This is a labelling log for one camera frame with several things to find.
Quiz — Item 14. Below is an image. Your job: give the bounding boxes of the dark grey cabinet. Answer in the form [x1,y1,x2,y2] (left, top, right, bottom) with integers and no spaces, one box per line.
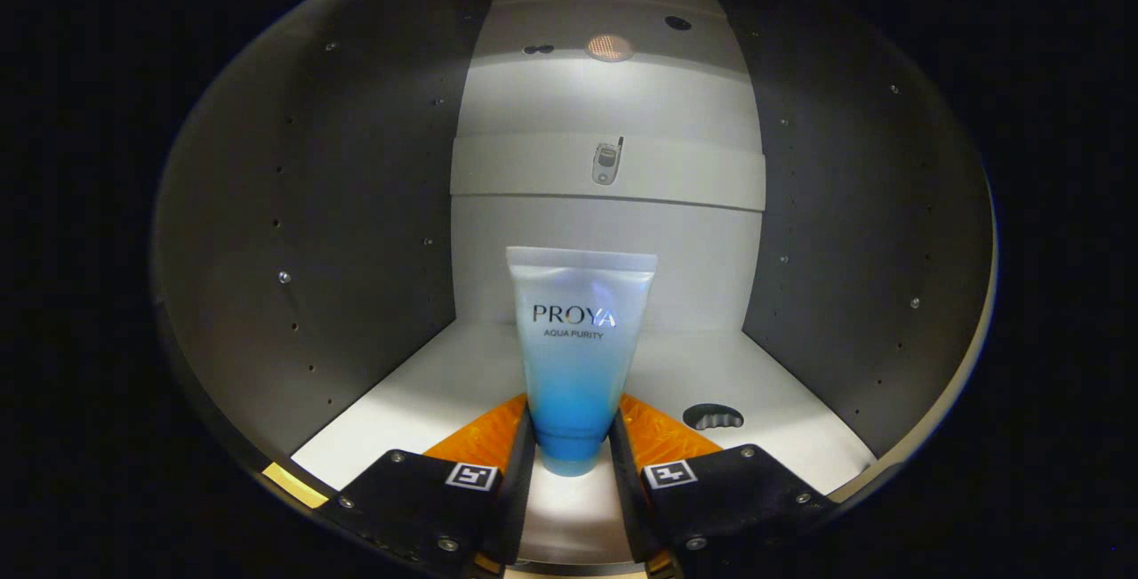
[151,0,997,571]

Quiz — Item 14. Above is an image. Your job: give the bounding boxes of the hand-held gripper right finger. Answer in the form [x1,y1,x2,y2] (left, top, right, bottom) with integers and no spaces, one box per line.
[609,394,837,579]

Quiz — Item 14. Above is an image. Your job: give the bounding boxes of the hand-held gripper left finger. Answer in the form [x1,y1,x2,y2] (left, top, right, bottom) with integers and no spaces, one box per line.
[320,394,537,579]

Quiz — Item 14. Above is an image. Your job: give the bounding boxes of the white and blue tube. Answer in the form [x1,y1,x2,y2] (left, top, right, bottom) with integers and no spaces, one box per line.
[506,246,659,478]

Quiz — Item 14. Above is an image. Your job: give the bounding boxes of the round cabinet light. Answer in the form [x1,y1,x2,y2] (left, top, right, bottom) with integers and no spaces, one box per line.
[585,33,636,63]

